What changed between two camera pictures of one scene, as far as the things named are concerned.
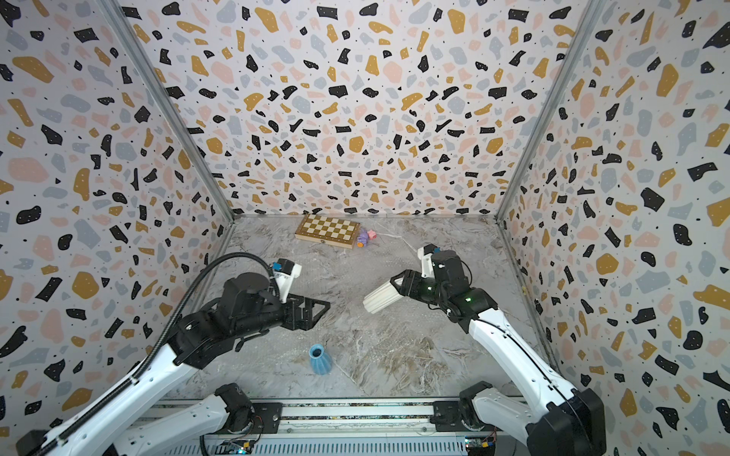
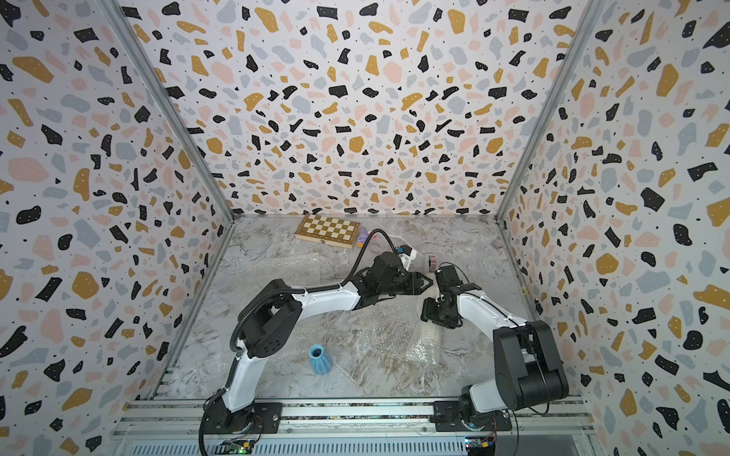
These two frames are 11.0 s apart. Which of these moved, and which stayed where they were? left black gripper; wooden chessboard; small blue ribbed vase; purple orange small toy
Moved: left black gripper
Stayed: wooden chessboard; purple orange small toy; small blue ribbed vase
